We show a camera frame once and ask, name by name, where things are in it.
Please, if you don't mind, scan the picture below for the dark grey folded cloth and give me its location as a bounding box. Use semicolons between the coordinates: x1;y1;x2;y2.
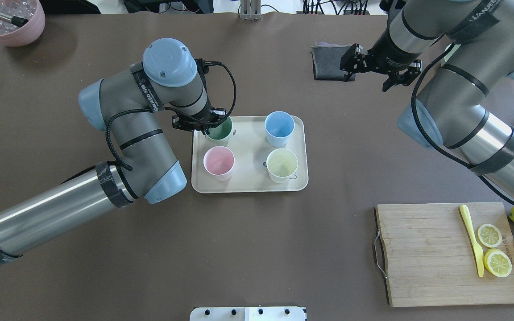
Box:
311;42;356;82

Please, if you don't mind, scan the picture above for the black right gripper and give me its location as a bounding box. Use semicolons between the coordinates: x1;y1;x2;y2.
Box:
340;35;421;93

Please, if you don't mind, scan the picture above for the pale yellow white cup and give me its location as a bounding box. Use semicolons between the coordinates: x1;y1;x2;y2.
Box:
265;148;298;184

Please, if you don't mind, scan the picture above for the light blue cup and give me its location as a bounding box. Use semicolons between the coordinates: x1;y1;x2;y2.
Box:
264;111;294;148

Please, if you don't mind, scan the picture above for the pink bowl with ice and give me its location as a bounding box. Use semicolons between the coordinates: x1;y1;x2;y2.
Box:
0;0;46;47

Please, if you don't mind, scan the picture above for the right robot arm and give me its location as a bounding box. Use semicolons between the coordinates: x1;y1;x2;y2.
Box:
340;0;514;198

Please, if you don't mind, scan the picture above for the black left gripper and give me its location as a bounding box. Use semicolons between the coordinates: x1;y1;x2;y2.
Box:
171;104;228;136

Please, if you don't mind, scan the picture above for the pink cup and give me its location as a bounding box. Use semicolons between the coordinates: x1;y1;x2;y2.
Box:
203;146;235;181

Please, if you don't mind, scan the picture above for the mint green cup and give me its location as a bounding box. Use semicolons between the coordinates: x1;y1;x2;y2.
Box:
205;117;234;145

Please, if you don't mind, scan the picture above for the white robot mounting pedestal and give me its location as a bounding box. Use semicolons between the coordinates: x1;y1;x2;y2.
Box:
189;305;307;321

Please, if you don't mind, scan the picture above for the wooden cutting board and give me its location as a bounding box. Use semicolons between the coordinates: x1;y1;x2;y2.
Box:
375;202;514;307

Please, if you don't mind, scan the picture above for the aluminium frame post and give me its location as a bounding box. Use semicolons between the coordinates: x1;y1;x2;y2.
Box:
239;0;261;21

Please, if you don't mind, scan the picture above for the yellow plastic knife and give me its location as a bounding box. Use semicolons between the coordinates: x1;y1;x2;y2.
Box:
459;204;485;278

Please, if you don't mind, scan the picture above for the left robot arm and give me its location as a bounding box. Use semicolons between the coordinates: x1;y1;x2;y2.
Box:
0;38;228;265

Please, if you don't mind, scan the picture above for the cream rabbit tray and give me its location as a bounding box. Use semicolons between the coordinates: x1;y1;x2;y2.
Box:
191;116;309;193

